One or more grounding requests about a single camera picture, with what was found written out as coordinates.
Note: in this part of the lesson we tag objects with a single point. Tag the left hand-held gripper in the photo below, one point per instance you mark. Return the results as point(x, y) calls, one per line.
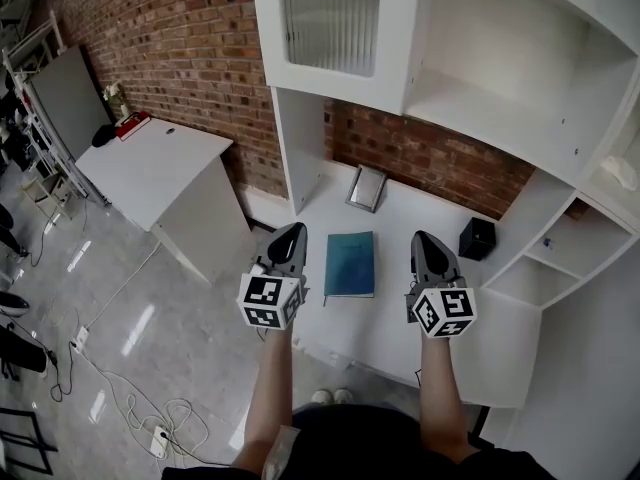
point(262, 298)

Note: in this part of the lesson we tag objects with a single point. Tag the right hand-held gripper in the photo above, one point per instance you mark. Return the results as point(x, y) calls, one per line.
point(445, 310)

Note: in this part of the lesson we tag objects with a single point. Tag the teal notebook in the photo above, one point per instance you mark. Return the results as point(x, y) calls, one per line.
point(350, 263)

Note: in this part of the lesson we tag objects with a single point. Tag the person's right forearm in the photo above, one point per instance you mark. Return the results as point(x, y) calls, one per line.
point(442, 398)

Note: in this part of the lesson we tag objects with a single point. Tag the person's left forearm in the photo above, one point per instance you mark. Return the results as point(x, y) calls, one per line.
point(270, 393)

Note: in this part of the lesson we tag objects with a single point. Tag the red book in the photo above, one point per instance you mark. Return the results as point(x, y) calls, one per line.
point(132, 126)

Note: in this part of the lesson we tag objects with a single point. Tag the small black box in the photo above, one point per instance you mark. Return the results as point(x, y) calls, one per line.
point(477, 239)

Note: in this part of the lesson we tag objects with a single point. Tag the white desk with drawers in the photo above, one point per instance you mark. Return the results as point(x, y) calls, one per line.
point(390, 328)

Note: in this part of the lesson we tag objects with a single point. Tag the person's left white shoe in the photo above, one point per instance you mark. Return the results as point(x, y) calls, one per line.
point(321, 397)

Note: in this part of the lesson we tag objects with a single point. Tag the person's white shoe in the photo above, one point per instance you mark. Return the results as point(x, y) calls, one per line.
point(321, 397)
point(343, 396)

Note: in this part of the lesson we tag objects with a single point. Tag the small white desk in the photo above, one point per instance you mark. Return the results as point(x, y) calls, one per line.
point(160, 168)

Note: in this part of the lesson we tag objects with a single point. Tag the person's right white shoe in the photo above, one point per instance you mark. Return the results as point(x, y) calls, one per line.
point(343, 396)

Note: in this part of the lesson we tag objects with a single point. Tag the white hutch shelf unit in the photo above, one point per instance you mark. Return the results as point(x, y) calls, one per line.
point(500, 93)

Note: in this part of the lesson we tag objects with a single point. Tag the person's black shirt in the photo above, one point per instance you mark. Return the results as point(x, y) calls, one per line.
point(360, 448)

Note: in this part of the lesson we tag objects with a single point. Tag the clear plastic pouch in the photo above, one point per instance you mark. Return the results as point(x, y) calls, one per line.
point(280, 453)

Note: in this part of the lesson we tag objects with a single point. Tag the crumpled white cloth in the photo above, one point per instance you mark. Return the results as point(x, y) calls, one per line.
point(620, 173)

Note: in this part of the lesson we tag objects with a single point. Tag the black cap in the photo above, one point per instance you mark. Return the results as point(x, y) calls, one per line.
point(104, 135)

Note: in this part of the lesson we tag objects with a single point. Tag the white flower vase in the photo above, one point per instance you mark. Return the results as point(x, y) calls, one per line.
point(117, 99)

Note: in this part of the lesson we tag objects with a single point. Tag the ribbed glass cabinet door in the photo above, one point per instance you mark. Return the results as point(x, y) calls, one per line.
point(330, 18)

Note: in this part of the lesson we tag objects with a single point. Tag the wooden stool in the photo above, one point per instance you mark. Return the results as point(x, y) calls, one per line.
point(50, 198)

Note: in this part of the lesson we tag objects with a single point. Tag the grey cabinet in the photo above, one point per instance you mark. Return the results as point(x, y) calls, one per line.
point(70, 103)

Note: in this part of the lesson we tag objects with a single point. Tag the white metal rack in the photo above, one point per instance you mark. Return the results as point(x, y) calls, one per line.
point(35, 118)

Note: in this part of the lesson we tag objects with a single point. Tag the grey picture frame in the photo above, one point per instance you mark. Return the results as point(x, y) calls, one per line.
point(366, 189)

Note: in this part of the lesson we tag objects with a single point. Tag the black metal frame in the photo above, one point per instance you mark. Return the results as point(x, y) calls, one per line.
point(35, 443)

